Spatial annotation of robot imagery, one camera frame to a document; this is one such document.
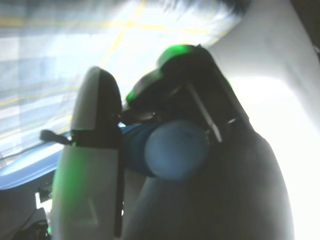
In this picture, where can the light blue toy racket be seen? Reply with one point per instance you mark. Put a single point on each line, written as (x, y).
(172, 150)

